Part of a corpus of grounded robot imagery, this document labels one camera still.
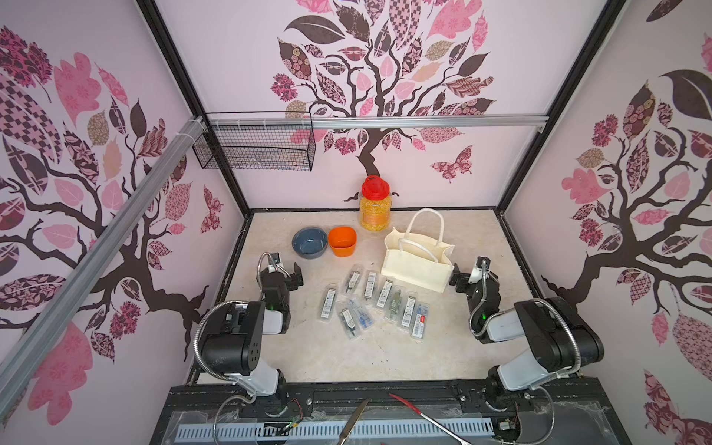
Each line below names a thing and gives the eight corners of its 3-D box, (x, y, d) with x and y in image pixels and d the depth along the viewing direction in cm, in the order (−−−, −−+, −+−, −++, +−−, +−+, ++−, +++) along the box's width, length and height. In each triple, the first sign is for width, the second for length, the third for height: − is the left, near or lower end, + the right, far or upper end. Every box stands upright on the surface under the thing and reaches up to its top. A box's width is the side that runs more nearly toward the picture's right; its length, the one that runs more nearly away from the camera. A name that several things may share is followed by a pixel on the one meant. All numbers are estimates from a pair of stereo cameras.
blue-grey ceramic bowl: (293, 260, 105) (289, 251, 101) (297, 237, 113) (294, 227, 108) (326, 260, 105) (324, 251, 101) (329, 236, 113) (327, 227, 108)
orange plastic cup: (328, 258, 107) (327, 248, 102) (331, 236, 114) (329, 226, 109) (356, 258, 107) (355, 248, 102) (356, 236, 114) (356, 226, 109)
